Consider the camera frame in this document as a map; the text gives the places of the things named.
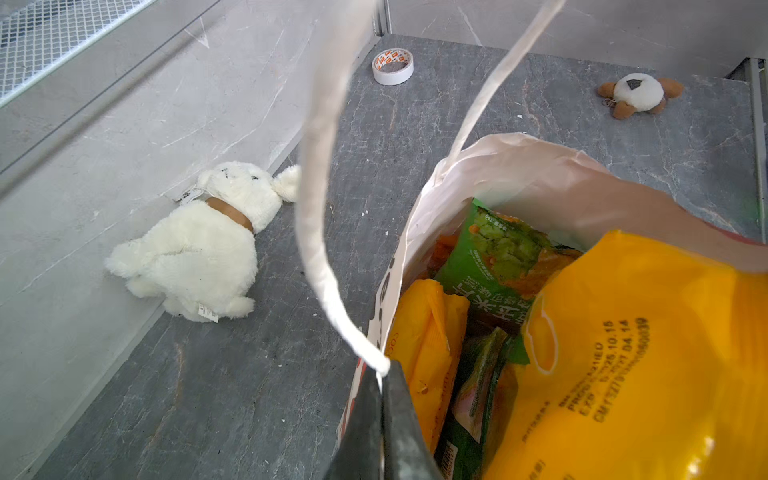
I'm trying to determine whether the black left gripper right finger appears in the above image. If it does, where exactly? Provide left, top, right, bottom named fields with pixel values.
left=382, top=360, right=442, bottom=480

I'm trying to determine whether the white wire mesh basket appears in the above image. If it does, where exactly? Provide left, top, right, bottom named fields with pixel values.
left=1, top=0, right=154, bottom=106

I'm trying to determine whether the strawberry print paper bag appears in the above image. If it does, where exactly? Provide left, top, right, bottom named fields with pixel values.
left=293, top=0, right=768, bottom=445

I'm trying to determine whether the green corn chip bag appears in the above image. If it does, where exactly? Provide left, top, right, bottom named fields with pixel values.
left=434, top=199, right=582, bottom=326

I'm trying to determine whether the small brown white plush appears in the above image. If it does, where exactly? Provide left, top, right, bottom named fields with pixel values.
left=596, top=73, right=684, bottom=120

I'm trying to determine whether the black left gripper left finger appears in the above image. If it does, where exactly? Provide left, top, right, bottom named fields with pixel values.
left=324, top=369, right=383, bottom=480

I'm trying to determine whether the orange yellow snack bag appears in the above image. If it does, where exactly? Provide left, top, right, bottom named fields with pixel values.
left=385, top=279, right=470, bottom=453

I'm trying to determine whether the white plush bear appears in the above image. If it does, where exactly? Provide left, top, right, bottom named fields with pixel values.
left=105, top=162, right=301, bottom=322

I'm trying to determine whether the large yellow snack bag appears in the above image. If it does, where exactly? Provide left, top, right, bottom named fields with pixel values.
left=484, top=231, right=767, bottom=479

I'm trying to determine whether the white tape roll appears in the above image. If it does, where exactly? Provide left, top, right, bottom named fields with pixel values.
left=371, top=48, right=415, bottom=86

